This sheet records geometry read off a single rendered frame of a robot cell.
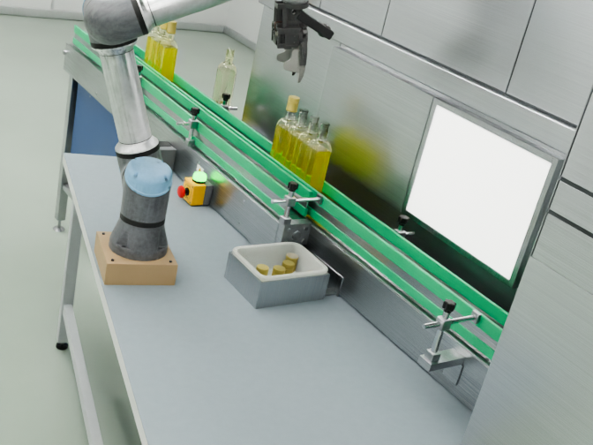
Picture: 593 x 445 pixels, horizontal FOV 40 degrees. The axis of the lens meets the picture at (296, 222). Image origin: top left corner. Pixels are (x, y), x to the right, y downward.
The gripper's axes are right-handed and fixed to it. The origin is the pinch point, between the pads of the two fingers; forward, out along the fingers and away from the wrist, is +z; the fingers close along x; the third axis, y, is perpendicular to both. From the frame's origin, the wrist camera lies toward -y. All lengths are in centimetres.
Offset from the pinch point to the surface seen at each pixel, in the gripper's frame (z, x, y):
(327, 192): 37.0, 0.1, -11.1
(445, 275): 36, 49, -27
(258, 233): 47.4, 3.0, 10.1
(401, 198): 31.1, 17.5, -27.2
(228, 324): 47, 45, 27
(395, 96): 6.5, 3.2, -27.7
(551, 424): 28, 110, -20
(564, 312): 8, 103, -22
